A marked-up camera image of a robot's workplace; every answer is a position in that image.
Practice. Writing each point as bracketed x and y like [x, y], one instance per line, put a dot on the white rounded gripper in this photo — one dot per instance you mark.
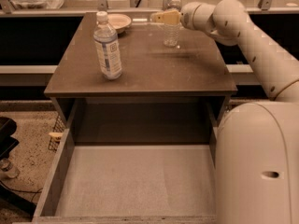
[187, 16]

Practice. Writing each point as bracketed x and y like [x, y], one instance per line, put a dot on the clear small water bottle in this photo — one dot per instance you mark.
[171, 32]

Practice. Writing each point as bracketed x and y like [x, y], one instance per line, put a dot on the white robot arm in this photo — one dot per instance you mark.
[257, 151]

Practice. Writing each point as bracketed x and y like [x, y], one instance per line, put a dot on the labelled water bottle white cap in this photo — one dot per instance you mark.
[107, 46]

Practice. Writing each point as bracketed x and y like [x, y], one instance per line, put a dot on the brown cabinet with counter top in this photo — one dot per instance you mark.
[163, 96]

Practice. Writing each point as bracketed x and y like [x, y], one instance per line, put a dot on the open grey top drawer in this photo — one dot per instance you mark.
[132, 162]

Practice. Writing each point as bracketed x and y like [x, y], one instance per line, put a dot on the white ceramic bowl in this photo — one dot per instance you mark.
[119, 22]

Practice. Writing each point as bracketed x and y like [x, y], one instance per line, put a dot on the clear glass jar on floor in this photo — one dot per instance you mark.
[10, 170]

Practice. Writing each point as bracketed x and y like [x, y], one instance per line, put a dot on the black chair base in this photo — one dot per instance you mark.
[7, 144]

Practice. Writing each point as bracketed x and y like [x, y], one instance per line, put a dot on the black wire basket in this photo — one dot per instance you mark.
[56, 134]

